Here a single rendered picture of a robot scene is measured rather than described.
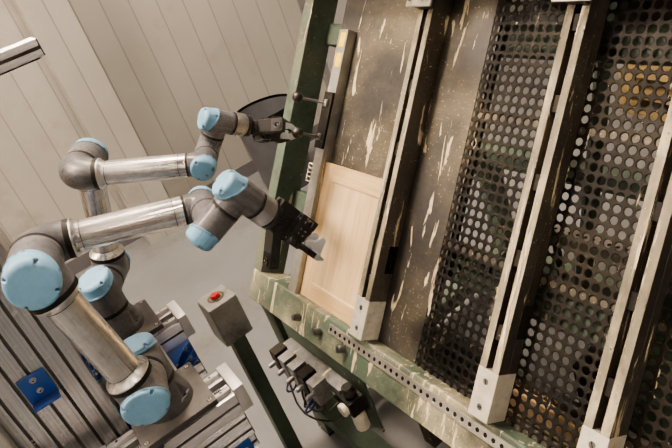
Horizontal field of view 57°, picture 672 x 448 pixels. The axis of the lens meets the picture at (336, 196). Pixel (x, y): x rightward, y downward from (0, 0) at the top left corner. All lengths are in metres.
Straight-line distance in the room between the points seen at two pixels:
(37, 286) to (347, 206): 1.04
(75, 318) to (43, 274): 0.14
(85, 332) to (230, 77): 4.17
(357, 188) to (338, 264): 0.27
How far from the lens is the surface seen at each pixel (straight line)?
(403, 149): 1.82
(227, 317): 2.38
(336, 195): 2.13
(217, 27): 5.44
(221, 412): 1.89
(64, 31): 4.85
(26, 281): 1.44
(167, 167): 1.93
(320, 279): 2.18
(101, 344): 1.55
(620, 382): 1.41
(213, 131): 2.00
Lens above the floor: 2.17
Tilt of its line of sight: 27 degrees down
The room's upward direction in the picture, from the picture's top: 20 degrees counter-clockwise
